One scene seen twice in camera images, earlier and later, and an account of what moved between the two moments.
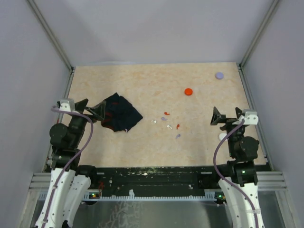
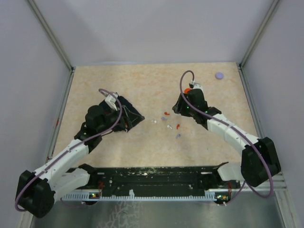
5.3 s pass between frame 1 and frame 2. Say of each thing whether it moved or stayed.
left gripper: moved
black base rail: stayed
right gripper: moved
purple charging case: stayed
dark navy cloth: stayed
